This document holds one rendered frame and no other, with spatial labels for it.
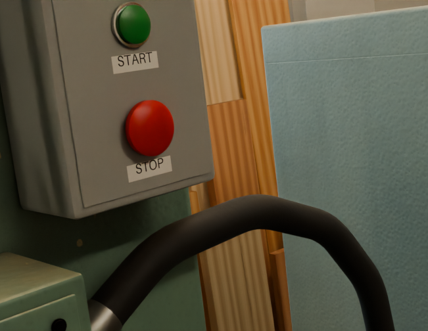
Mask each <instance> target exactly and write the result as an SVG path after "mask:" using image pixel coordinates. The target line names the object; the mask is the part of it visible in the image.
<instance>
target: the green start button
mask: <svg viewBox="0 0 428 331"><path fill-rule="evenodd" d="M112 30H113V33H114V36H115V38H116V39H117V40H118V42H119V43H121V44H122V45H123V46H125V47H128V48H137V47H140V46H142V45H143V44H144V43H145V42H146V41H147V40H148V38H149V36H150V32H151V21H150V18H149V15H148V13H147V11H146V10H145V9H144V8H143V7H142V6H141V5H140V4H138V3H135V2H126V3H122V4H121V5H119V6H118V7H117V8H116V10H115V11H114V13H113V15H112Z"/></svg>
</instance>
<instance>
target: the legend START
mask: <svg viewBox="0 0 428 331"><path fill-rule="evenodd" d="M111 59H112V68H113V73H114V74H119V73H124V72H132V71H138V70H146V69H151V68H158V58H157V52H156V51H151V52H146V53H136V54H130V55H121V56H112V57H111Z"/></svg>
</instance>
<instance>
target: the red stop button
mask: <svg viewBox="0 0 428 331"><path fill-rule="evenodd" d="M125 129H126V138H127V140H128V142H129V144H130V146H131V147H132V148H133V149H134V150H135V151H136V152H137V153H138V154H140V155H143V156H157V155H159V154H162V153H163V152H164V151H165V150H166V149H167V148H168V147H169V145H170V143H171V142H172V139H173V136H174V121H173V117H172V115H171V113H170V111H169V109H168V108H167V107H166V106H165V105H164V104H162V103H161V102H159V101H157V100H144V101H141V102H138V103H137V104H136V105H135V106H134V107H133V108H132V109H131V110H130V112H129V114H128V116H127V119H126V128H125Z"/></svg>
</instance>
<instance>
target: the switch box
mask: <svg viewBox="0 0 428 331"><path fill-rule="evenodd" d="M126 2H135V3H138V4H140V5H141V6H142V7H143V8H144V9H145V10H146V11H147V13H148V15H149V18H150V21H151V32H150V36H149V38H148V40H147V41H146V42H145V43H144V44H143V45H142V46H140V47H137V48H128V47H125V46H123V45H122V44H121V43H119V42H118V40H117V39H116V38H115V36H114V33H113V30H112V15H113V13H114V11H115V10H116V8H117V7H118V6H119V5H121V4H122V3H126ZM151 51H156V52H157V58H158V68H151V69H146V70H138V71H132V72H124V73H119V74H114V73H113V68H112V59H111V57H112V56H121V55H130V54H136V53H146V52H151ZM0 85H1V92H2V97H3V104H4V109H5V116H6V121H7V128H8V132H9V140H10V144H11V152H12V158H13V163H14V170H15V175H16V182H17V187H18V194H19V198H20V205H21V206H22V208H23V209H24V210H30V211H36V212H40V213H46V214H50V215H56V216H60V217H66V218H70V219H81V218H84V217H88V216H91V215H95V214H98V213H102V212H104V211H108V210H113V209H115V208H119V207H122V206H126V205H129V204H133V203H136V202H140V201H142V200H146V199H149V198H153V197H156V196H160V195H163V194H167V193H169V192H173V191H176V190H180V189H183V188H187V187H191V186H194V185H197V184H201V183H205V182H207V181H210V180H212V179H213V178H214V175H215V172H214V161H213V155H212V145H211V139H210V128H209V122H208V112H207V105H206V95H205V89H204V79H203V72H202V62H201V52H200V45H199V35H198V29H197V19H196V12H195V2H194V0H0ZM144 100H157V101H159V102H161V103H162V104H164V105H165V106H166V107H167V108H168V109H169V111H170V113H171V115H172V117H173V121H174V136H173V139H172V142H171V143H170V145H169V147H168V148H167V149H166V150H165V151H164V152H163V153H162V154H159V155H157V156H143V155H140V154H138V153H137V152H136V151H135V150H134V149H133V148H132V147H131V146H130V144H129V142H128V140H127V138H126V129H125V128H126V119H127V116H128V114H129V112H130V110H131V109H132V108H133V107H134V106H135V105H136V104H137V103H138V102H141V101H144ZM165 156H170V159H171V164H172V171H170V172H167V173H163V174H160V175H155V176H152V177H148V178H145V179H141V180H138V181H134V182H130V183H129V180H128V171H127V166H130V165H133V164H138V163H141V162H146V161H149V160H154V159H157V158H162V157H165Z"/></svg>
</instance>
